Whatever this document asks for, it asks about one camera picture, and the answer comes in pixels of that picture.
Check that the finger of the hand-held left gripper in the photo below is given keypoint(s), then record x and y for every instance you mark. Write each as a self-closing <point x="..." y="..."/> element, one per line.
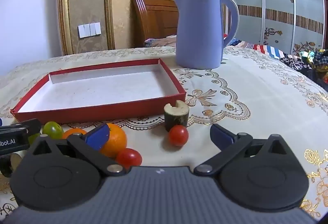
<point x="5" y="166"/>
<point x="30" y="126"/>

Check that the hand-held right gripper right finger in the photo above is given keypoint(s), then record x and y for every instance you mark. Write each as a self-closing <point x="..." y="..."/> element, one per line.
<point x="220" y="137"/>

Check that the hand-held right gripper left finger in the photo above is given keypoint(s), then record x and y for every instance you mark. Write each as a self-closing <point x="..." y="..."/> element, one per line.
<point x="97" y="137"/>

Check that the green round fruit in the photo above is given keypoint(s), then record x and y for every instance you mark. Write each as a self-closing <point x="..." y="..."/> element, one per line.
<point x="33" y="138"/>
<point x="52" y="129"/>

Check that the orange tangerine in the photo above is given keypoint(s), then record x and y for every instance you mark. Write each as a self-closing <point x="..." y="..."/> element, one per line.
<point x="73" y="132"/>
<point x="116" y="140"/>

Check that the red shallow cardboard box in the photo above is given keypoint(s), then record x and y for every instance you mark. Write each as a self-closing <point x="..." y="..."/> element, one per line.
<point x="76" y="111"/>

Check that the red cherry tomato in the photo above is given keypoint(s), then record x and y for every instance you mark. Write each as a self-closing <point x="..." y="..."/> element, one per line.
<point x="178" y="135"/>
<point x="129" y="157"/>

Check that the notched sugarcane piece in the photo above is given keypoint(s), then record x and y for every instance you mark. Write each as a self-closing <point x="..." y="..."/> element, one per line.
<point x="175" y="119"/>

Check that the striped bedding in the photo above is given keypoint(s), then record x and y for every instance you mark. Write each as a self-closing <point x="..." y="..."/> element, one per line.
<point x="266" y="51"/>

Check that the blue electric kettle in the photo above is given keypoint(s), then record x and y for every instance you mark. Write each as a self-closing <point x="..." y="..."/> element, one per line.
<point x="197" y="34"/>

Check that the pink folded blanket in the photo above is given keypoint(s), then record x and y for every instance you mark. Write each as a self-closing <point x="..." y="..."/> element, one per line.
<point x="161" y="41"/>

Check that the dark floral clothes pile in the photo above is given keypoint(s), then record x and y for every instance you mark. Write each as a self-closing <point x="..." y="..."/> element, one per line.
<point x="312" y="60"/>

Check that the wooden headboard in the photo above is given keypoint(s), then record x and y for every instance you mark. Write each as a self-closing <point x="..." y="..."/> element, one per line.
<point x="153" y="21"/>

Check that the patterned sliding door wardrobe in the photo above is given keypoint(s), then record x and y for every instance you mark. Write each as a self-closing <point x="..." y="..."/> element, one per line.
<point x="276" y="21"/>

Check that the white wall switch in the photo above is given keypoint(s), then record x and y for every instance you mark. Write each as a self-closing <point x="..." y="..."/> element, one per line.
<point x="89" y="30"/>

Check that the gold wall frame moulding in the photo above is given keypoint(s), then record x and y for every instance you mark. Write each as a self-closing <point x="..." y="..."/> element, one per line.
<point x="64" y="8"/>

